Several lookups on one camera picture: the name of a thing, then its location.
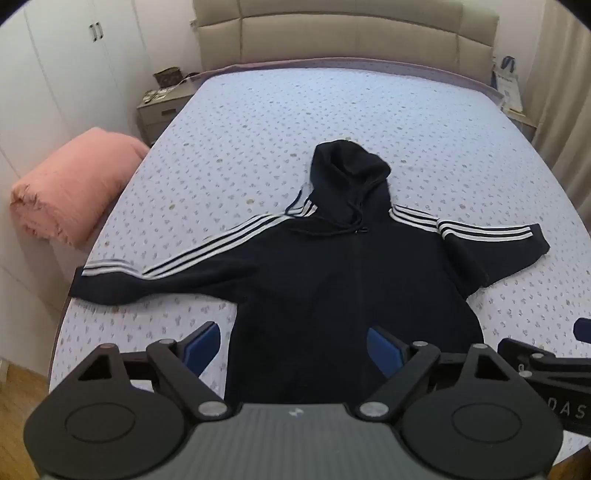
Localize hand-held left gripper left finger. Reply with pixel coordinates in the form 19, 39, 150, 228
78, 322, 230, 420

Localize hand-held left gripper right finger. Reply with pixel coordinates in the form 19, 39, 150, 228
357, 325, 514, 420

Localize black hoodie with white stripes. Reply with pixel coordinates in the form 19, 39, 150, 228
69, 140, 551, 408

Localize pink folded quilt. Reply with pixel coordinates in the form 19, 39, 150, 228
10, 127, 151, 250

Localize grey nightstand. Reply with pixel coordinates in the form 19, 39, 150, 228
501, 108, 539, 142
136, 73, 200, 147

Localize beige curtain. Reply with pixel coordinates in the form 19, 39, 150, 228
524, 0, 591, 220

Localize bed with floral sheet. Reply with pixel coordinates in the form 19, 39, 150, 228
48, 56, 591, 418

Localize beige padded headboard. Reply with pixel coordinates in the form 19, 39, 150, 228
191, 0, 501, 87

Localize white wardrobe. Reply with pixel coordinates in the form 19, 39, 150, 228
0, 0, 200, 365

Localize white tote bag blue handles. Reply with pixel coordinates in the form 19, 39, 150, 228
491, 55, 526, 114

